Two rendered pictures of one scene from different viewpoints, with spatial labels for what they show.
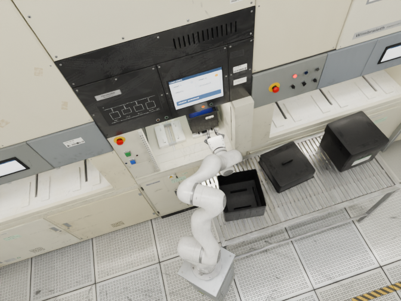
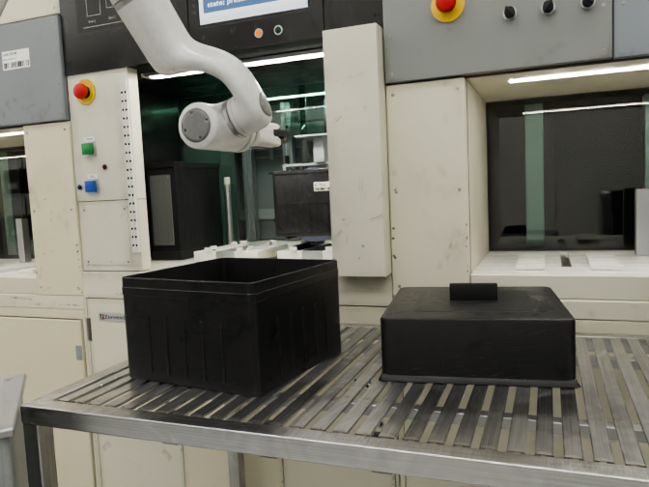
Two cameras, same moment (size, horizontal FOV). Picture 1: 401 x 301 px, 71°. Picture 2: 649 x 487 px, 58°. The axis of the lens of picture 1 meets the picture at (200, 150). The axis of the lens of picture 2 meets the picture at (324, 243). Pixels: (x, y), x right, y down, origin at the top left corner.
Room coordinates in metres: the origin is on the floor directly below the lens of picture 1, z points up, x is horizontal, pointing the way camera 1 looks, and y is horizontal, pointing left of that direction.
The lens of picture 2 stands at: (-0.08, -0.82, 1.06)
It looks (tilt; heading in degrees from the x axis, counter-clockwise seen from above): 5 degrees down; 27
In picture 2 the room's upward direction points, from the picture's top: 3 degrees counter-clockwise
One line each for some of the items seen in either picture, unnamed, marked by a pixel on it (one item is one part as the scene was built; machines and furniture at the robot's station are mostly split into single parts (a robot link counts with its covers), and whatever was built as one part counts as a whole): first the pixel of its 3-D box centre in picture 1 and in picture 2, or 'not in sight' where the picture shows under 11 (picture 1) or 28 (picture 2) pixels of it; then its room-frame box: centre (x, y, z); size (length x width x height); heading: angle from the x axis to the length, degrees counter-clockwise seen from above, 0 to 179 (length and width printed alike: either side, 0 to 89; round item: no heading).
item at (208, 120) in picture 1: (200, 110); (323, 191); (1.39, -0.06, 1.06); 0.24 x 0.20 x 0.32; 96
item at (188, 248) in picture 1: (195, 251); not in sight; (0.39, 0.14, 1.07); 0.19 x 0.12 x 0.24; 63
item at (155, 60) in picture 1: (176, 111); (288, 219); (1.50, 0.12, 0.98); 0.95 x 0.88 x 1.95; 6
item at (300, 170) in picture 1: (286, 165); (473, 320); (0.92, -0.59, 0.83); 0.29 x 0.29 x 0.13; 13
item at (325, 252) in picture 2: (202, 123); (325, 249); (1.39, -0.06, 0.89); 0.22 x 0.21 x 0.04; 6
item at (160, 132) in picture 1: (169, 133); (241, 250); (1.36, 0.21, 0.89); 0.22 x 0.21 x 0.04; 6
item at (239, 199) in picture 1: (240, 194); (238, 315); (0.75, -0.21, 0.85); 0.28 x 0.28 x 0.17; 88
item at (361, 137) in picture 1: (351, 142); not in sight; (0.96, -1.07, 0.89); 0.29 x 0.29 x 0.25; 10
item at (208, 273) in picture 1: (204, 261); not in sight; (0.38, 0.11, 0.85); 0.19 x 0.19 x 0.18
